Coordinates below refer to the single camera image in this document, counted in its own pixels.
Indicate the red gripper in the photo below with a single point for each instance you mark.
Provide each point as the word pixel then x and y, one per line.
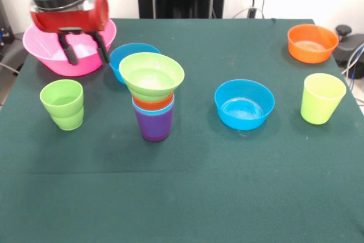
pixel 68 21

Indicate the green bowl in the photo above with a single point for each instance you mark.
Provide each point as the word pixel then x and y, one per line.
pixel 150 78

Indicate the orange cup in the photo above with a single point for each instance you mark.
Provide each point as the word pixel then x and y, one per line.
pixel 150 106

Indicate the blue cup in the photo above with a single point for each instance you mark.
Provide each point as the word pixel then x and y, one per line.
pixel 156 112

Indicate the purple cup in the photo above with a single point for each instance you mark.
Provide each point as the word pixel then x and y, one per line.
pixel 155 126

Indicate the blue bowl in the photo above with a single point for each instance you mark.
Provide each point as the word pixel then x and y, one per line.
pixel 116 61
pixel 244 120

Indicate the large pink bowl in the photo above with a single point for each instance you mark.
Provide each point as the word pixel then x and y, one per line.
pixel 45 52

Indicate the black device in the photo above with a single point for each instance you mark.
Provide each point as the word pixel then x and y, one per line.
pixel 5 35

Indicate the dark green table cloth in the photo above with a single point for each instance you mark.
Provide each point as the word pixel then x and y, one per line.
pixel 182 183

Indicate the black plug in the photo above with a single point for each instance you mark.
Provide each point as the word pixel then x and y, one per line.
pixel 252 12

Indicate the orange bowl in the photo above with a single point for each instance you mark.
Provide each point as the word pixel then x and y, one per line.
pixel 311 55

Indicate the yellow-green cup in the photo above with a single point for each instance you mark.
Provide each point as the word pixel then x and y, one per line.
pixel 318 109

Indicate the black office chair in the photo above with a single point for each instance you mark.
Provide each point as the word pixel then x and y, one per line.
pixel 349 46

